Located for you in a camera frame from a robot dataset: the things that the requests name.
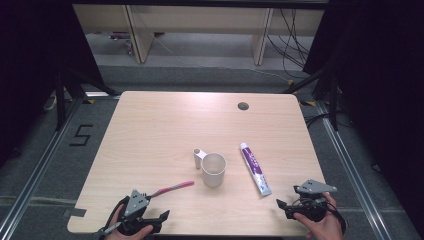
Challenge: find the white cup with side holder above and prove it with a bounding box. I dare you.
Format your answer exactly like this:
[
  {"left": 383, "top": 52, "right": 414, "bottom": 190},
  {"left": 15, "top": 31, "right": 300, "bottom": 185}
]
[{"left": 193, "top": 148, "right": 228, "bottom": 189}]

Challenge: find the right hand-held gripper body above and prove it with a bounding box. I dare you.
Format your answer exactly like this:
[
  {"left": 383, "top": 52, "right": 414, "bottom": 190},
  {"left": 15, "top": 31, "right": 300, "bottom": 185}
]
[{"left": 292, "top": 179, "right": 338, "bottom": 223}]

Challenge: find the pink toothbrush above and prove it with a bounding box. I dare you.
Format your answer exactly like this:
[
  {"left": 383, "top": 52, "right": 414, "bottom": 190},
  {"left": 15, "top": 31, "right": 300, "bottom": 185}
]
[{"left": 148, "top": 180, "right": 196, "bottom": 200}]

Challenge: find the bundle of black cables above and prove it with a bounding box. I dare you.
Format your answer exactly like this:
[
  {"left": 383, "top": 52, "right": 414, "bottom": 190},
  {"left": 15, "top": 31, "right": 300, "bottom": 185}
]
[{"left": 266, "top": 8, "right": 312, "bottom": 80}]

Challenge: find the person's left hand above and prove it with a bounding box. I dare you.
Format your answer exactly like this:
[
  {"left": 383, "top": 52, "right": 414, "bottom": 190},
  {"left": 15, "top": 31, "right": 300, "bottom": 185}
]
[{"left": 104, "top": 203, "right": 155, "bottom": 240}]

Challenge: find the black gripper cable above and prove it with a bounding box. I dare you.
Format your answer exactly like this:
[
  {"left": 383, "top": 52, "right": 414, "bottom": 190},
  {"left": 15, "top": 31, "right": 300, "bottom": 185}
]
[
  {"left": 328, "top": 199, "right": 348, "bottom": 236},
  {"left": 98, "top": 195, "right": 131, "bottom": 238}
]

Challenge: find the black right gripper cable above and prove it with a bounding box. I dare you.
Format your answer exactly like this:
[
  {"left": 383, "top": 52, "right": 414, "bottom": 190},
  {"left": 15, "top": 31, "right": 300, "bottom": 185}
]
[{"left": 328, "top": 199, "right": 348, "bottom": 236}]

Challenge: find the beige wooden desk frame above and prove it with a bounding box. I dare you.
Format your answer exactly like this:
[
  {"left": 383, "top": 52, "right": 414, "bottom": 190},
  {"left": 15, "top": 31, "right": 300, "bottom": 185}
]
[{"left": 72, "top": 3, "right": 326, "bottom": 67}]

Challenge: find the person's right hand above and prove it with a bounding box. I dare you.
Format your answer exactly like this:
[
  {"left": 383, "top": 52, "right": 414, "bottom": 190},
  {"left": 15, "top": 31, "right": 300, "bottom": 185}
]
[{"left": 293, "top": 192, "right": 345, "bottom": 240}]

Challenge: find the aluminium floor rail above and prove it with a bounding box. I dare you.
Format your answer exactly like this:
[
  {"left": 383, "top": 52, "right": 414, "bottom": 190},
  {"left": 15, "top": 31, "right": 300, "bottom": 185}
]
[
  {"left": 314, "top": 100, "right": 392, "bottom": 240},
  {"left": 0, "top": 98, "right": 84, "bottom": 240}
]

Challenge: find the black curtain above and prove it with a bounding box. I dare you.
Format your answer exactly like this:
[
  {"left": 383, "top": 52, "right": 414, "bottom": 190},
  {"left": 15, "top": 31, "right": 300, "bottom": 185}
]
[
  {"left": 302, "top": 0, "right": 424, "bottom": 238},
  {"left": 0, "top": 0, "right": 105, "bottom": 168}
]

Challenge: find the white and purple toothpaste tube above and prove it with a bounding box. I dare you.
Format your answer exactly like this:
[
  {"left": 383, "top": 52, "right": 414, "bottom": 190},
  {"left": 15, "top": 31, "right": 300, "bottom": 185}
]
[{"left": 239, "top": 142, "right": 273, "bottom": 197}]

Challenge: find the grey tape strip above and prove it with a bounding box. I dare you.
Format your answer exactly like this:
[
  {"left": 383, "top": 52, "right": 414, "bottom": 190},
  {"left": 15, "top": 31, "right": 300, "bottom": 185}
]
[{"left": 62, "top": 207, "right": 88, "bottom": 219}]

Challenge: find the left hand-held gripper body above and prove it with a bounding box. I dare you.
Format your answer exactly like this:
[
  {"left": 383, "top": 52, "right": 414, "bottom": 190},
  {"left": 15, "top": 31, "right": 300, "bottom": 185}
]
[{"left": 116, "top": 189, "right": 163, "bottom": 236}]

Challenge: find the black metal stand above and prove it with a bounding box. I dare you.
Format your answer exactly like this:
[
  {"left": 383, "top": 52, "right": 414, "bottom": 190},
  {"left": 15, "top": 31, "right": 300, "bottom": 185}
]
[
  {"left": 54, "top": 65, "right": 120, "bottom": 132},
  {"left": 282, "top": 64, "right": 340, "bottom": 132}
]

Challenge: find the black floor cable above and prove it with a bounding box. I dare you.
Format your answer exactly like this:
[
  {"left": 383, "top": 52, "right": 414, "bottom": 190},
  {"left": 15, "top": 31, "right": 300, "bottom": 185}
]
[{"left": 304, "top": 112, "right": 332, "bottom": 130}]

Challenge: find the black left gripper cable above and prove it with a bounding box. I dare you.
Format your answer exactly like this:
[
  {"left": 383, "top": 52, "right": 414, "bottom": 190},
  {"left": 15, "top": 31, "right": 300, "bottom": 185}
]
[{"left": 98, "top": 195, "right": 131, "bottom": 238}]

